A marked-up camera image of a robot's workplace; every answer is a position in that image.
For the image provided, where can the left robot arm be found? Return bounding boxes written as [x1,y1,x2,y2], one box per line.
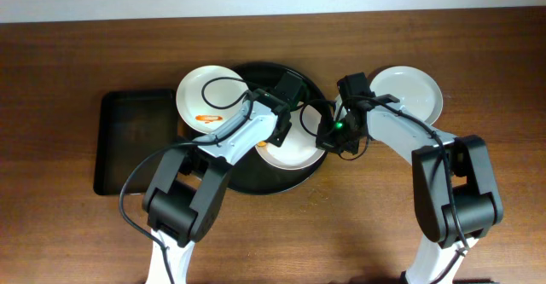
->
[142,89,291,283]

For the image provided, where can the black round tray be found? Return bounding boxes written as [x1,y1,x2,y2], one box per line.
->
[183,61,334,196]

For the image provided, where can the pale blue plate front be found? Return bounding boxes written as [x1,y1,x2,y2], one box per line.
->
[370,66,444,125]

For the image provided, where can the black rectangular tray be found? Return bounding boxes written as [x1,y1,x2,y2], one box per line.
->
[93,89,178,195]

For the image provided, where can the white plate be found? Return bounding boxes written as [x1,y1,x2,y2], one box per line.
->
[176,66,248,133]
[255,106,325,171]

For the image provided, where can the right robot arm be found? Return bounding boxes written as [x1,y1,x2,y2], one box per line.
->
[318,95,503,283]

